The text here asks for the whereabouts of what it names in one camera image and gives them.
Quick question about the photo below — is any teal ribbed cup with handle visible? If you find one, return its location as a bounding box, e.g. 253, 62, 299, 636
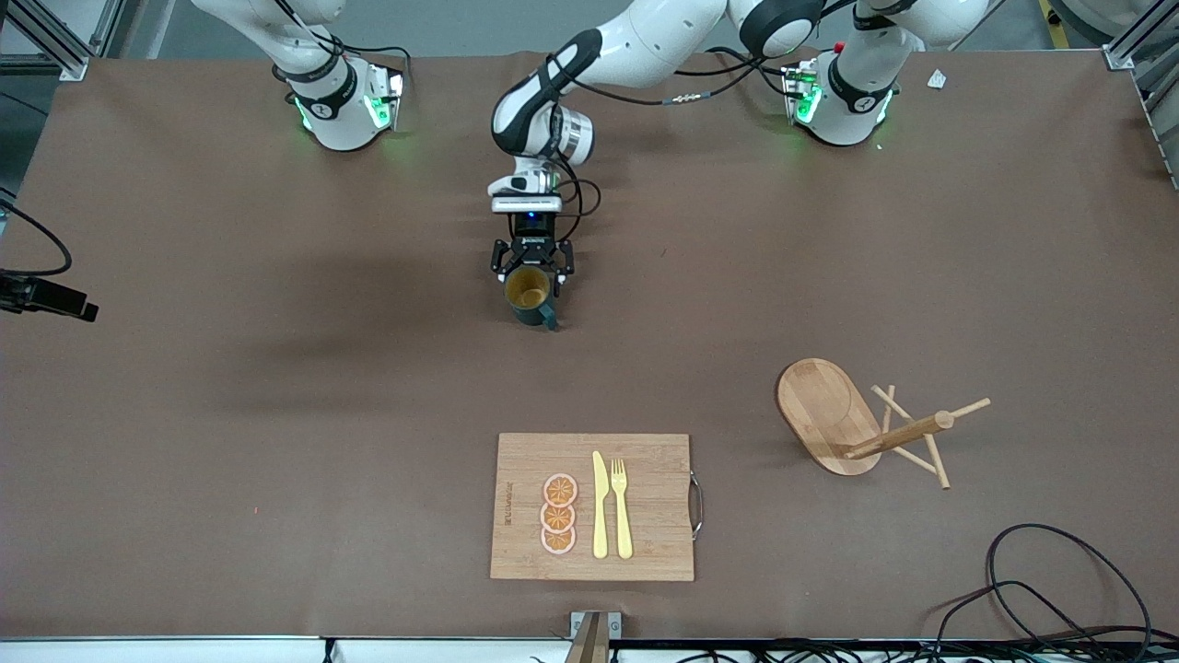
504, 265, 560, 331

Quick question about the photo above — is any yellow plastic knife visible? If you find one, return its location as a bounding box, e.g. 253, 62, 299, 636
591, 450, 610, 560

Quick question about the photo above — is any yellow plastic fork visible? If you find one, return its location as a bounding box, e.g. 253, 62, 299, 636
611, 458, 635, 560

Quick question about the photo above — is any wooden cutting board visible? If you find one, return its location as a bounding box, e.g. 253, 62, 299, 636
489, 433, 706, 583

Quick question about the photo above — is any wooden mug tree stand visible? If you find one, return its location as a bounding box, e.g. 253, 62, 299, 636
776, 357, 992, 491

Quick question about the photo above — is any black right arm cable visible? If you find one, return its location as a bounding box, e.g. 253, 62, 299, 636
0, 198, 73, 277

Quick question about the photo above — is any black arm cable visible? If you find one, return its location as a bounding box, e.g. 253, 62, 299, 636
548, 51, 816, 242
0, 198, 73, 277

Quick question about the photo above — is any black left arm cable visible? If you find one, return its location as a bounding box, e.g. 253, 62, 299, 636
548, 51, 816, 242

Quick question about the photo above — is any aluminium frame profile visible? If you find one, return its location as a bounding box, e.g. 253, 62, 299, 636
0, 0, 93, 82
1101, 0, 1179, 194

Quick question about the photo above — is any black base cable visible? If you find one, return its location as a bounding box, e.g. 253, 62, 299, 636
705, 44, 795, 98
327, 35, 413, 104

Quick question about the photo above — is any small metal bracket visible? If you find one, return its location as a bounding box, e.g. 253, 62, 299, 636
569, 611, 623, 641

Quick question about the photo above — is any brown wooden post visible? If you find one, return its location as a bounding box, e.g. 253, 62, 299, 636
564, 612, 611, 663

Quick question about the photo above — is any black loose cable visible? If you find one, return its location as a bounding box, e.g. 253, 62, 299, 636
921, 523, 1154, 646

